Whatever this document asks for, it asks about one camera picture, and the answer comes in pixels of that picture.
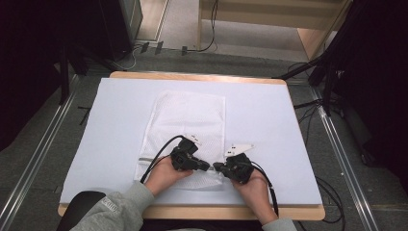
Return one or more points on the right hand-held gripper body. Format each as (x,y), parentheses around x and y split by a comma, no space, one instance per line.
(240,166)

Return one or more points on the person's right hand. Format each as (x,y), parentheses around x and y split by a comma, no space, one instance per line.
(255,192)

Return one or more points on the person's left hand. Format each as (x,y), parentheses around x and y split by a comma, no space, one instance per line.
(165,176)

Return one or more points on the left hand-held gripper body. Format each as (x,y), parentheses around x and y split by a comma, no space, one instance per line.
(183,157)

